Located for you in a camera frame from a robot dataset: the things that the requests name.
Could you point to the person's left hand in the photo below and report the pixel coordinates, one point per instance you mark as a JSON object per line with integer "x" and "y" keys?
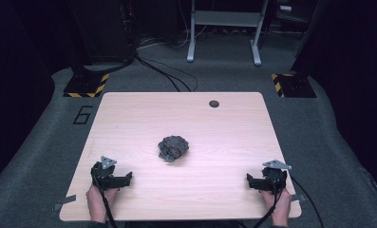
{"x": 96, "y": 202}

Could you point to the white metal desk frame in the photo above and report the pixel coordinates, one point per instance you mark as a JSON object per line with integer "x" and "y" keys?
{"x": 224, "y": 19}

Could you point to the dark round table grommet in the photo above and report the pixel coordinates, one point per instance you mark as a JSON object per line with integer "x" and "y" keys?
{"x": 214, "y": 104}

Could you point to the grey tape strip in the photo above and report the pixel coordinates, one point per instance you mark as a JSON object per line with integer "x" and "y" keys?
{"x": 64, "y": 201}
{"x": 298, "y": 198}

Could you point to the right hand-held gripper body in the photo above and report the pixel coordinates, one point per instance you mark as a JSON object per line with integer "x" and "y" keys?
{"x": 274, "y": 179}

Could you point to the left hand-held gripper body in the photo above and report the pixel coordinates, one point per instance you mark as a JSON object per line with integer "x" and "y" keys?
{"x": 102, "y": 174}

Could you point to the small white box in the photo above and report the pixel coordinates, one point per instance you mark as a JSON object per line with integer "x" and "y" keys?
{"x": 285, "y": 8}

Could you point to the grey speckled towel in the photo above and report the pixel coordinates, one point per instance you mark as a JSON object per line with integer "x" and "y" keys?
{"x": 173, "y": 146}

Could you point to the person's right hand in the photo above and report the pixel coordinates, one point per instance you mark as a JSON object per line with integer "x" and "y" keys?
{"x": 281, "y": 205}

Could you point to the black computer tower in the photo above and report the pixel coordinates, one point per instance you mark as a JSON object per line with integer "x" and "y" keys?
{"x": 103, "y": 28}

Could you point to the dark stand column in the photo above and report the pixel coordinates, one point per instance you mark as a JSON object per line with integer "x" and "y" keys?
{"x": 309, "y": 38}

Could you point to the striped black stand base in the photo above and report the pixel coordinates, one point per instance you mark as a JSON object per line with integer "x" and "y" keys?
{"x": 84, "y": 85}
{"x": 295, "y": 86}

